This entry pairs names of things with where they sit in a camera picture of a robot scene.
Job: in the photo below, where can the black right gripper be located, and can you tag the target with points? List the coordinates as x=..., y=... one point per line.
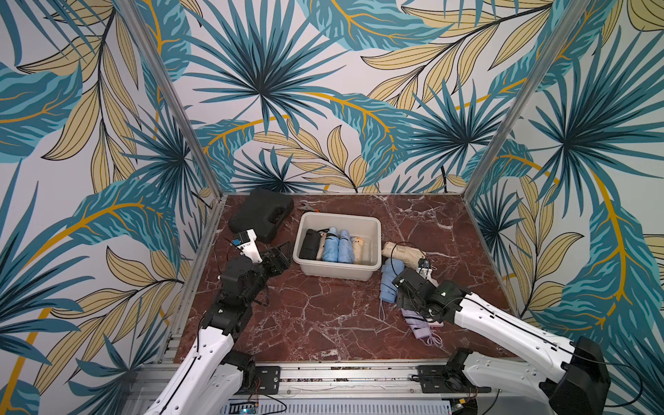
x=409, y=285

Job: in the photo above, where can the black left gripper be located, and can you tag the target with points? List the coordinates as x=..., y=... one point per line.
x=277, y=269

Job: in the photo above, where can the black umbrella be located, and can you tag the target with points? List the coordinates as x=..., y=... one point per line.
x=311, y=244

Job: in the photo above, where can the beige umbrella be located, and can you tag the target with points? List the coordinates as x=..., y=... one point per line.
x=410, y=256
x=358, y=245

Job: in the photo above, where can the lavender umbrella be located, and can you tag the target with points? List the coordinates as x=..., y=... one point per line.
x=421, y=329

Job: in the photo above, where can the white plastic storage box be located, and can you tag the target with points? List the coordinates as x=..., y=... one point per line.
x=368, y=228

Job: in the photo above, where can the light blue umbrella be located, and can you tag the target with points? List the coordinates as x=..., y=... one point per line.
x=388, y=292
x=345, y=248

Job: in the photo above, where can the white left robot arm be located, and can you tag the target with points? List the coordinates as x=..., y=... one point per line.
x=213, y=372

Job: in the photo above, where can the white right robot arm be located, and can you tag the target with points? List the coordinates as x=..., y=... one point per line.
x=569, y=376

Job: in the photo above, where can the green circuit board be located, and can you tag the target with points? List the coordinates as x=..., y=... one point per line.
x=243, y=408

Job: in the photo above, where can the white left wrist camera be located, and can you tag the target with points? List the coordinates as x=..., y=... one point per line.
x=245, y=242

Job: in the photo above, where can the orange handled pliers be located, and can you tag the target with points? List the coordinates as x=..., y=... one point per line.
x=305, y=206

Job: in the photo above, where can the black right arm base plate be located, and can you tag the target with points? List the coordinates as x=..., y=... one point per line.
x=445, y=379

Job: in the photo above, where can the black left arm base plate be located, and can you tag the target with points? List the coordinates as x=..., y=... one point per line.
x=265, y=380

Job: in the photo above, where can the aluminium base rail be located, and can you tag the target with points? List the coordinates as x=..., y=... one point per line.
x=344, y=387

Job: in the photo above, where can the left aluminium corner post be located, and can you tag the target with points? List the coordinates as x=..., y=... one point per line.
x=141, y=35

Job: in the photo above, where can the aluminium corner post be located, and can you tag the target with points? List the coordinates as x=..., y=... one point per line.
x=549, y=55
x=141, y=35

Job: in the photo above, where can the right aluminium corner post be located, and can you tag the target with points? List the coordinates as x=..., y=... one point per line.
x=549, y=55

